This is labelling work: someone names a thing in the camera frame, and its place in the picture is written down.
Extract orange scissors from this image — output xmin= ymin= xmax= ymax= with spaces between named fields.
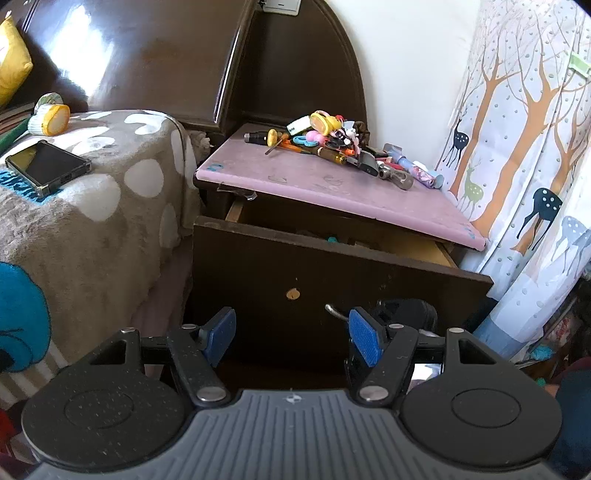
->
xmin=281 ymin=138 xmax=319 ymax=154

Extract deer print wardrobe cover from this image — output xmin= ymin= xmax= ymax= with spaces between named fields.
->
xmin=434 ymin=0 xmax=591 ymax=361

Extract blue handled tool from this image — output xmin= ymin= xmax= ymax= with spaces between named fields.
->
xmin=383 ymin=144 xmax=411 ymax=169

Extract orange handled screwdriver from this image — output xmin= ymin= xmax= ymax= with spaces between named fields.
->
xmin=265 ymin=137 xmax=297 ymax=156

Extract dark wooden nightstand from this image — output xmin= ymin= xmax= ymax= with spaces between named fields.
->
xmin=193 ymin=122 xmax=495 ymax=370

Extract pile of clothes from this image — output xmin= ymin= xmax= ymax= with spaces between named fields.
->
xmin=522 ymin=272 xmax=591 ymax=384

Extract black smartphone in case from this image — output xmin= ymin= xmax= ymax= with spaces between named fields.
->
xmin=4 ymin=140 xmax=92 ymax=199

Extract person's dark trouser leg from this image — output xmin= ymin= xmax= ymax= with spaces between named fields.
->
xmin=549 ymin=364 xmax=591 ymax=467

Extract dark wooden headboard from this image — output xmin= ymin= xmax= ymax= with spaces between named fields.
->
xmin=14 ymin=0 xmax=370 ymax=139

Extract white jar with yellow lid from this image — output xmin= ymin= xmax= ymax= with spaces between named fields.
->
xmin=28 ymin=104 xmax=71 ymax=136

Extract yellow plastic toy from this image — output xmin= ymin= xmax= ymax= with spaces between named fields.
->
xmin=310 ymin=111 xmax=345 ymax=136

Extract metal clamp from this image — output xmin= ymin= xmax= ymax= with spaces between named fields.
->
xmin=379 ymin=166 xmax=415 ymax=191

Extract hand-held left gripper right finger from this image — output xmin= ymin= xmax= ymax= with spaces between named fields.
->
xmin=348 ymin=307 xmax=501 ymax=408

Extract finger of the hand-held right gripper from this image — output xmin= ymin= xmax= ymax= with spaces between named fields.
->
xmin=344 ymin=342 xmax=376 ymax=402
xmin=376 ymin=300 xmax=438 ymax=333

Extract white wall switch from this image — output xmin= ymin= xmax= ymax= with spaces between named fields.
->
xmin=261 ymin=0 xmax=303 ymax=17

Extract grey spotted blanket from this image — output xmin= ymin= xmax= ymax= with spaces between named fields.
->
xmin=0 ymin=109 xmax=204 ymax=411

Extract dark drawer with tan sticker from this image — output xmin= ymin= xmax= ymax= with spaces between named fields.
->
xmin=191 ymin=198 xmax=495 ymax=370

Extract yellow pillow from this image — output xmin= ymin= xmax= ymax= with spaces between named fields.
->
xmin=0 ymin=16 xmax=34 ymax=109

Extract stack of books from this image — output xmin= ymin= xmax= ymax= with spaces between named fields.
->
xmin=0 ymin=102 xmax=38 ymax=134

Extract green stick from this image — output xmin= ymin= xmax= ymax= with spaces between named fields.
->
xmin=0 ymin=121 xmax=31 ymax=148

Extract pink patterned tube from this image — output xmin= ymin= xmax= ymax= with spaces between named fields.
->
xmin=409 ymin=166 xmax=437 ymax=189

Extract brown cloth piece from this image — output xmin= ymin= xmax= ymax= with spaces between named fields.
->
xmin=344 ymin=120 xmax=370 ymax=144

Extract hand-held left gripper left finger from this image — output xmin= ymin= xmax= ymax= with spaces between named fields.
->
xmin=90 ymin=307 xmax=237 ymax=408

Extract pink nightstand cover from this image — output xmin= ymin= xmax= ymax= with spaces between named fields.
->
xmin=195 ymin=122 xmax=488 ymax=252

